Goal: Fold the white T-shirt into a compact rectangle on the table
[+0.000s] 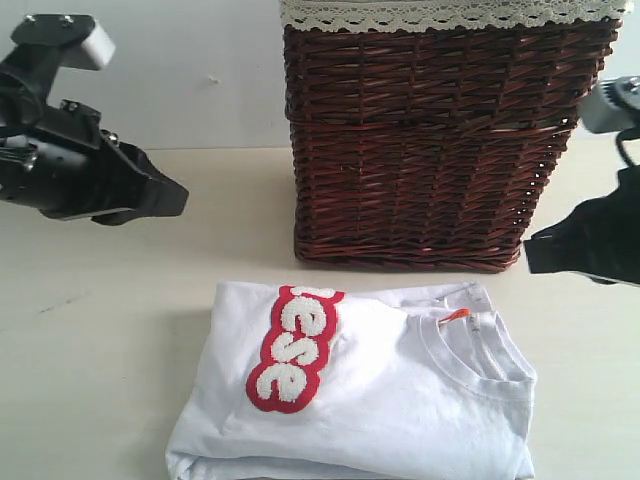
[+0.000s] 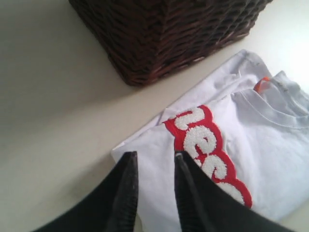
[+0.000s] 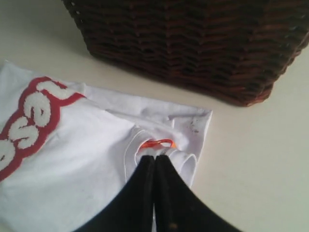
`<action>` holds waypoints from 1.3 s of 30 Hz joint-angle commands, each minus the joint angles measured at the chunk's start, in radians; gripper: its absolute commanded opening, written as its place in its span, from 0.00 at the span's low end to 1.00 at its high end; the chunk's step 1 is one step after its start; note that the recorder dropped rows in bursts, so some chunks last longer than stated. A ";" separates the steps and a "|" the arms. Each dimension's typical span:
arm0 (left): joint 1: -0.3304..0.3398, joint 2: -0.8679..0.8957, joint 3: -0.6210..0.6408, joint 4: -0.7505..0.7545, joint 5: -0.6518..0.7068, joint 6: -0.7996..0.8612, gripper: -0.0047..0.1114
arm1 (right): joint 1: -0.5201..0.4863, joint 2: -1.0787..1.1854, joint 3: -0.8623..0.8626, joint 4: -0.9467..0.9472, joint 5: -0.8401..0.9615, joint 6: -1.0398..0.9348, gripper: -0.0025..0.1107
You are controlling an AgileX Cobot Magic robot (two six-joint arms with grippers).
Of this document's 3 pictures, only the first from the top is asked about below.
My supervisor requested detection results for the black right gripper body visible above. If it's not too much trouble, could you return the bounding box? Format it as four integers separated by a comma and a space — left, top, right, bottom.
568, 167, 639, 286

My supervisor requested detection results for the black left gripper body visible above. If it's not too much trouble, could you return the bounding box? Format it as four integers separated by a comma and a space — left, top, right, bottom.
1, 45, 150, 225

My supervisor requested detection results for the white t-shirt red lettering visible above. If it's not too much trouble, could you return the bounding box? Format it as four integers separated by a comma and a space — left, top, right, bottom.
166, 282, 537, 479

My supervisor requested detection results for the brown wicker basket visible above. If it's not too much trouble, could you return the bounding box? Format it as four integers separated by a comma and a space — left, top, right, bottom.
284, 17, 621, 273

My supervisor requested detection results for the lace trimmed basket liner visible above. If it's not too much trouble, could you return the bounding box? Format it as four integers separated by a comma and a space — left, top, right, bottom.
279, 0, 634, 33

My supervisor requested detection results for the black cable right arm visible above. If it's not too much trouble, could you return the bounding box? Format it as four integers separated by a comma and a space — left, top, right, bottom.
613, 127, 640, 167

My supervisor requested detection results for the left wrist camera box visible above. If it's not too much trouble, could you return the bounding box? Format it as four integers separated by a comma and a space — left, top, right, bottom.
11, 14, 116, 71

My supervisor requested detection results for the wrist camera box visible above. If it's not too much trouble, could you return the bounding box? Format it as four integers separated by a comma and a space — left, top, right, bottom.
11, 14, 116, 71
577, 76, 639, 134

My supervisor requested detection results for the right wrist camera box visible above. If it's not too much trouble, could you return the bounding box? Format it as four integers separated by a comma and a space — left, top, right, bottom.
577, 76, 639, 134

